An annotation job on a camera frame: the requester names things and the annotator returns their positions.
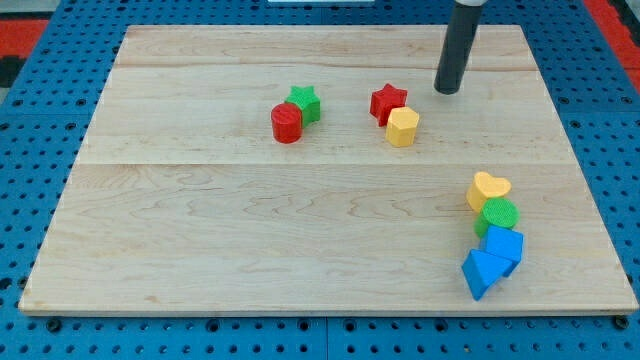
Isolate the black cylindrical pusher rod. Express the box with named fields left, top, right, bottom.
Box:
left=434, top=0, right=485, bottom=95

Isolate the red star block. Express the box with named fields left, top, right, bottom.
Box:
left=369, top=83, right=408, bottom=127

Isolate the green star block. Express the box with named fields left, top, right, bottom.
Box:
left=285, top=86, right=321, bottom=128

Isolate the yellow hexagon block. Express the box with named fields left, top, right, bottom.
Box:
left=385, top=107, right=420, bottom=147

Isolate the yellow heart block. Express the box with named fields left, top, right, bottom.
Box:
left=466, top=171, right=512, bottom=213

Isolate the green cylinder block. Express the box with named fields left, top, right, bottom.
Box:
left=474, top=198, right=520, bottom=238

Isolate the red cylinder block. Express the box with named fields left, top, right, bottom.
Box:
left=271, top=103, right=302, bottom=144

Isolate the blue cube block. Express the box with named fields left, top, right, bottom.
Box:
left=480, top=225, right=525, bottom=277

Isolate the blue triangle block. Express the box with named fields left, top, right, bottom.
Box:
left=461, top=249, right=512, bottom=301

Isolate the light wooden board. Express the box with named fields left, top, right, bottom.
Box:
left=19, top=25, right=638, bottom=317

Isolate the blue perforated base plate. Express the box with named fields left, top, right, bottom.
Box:
left=1, top=0, right=639, bottom=359

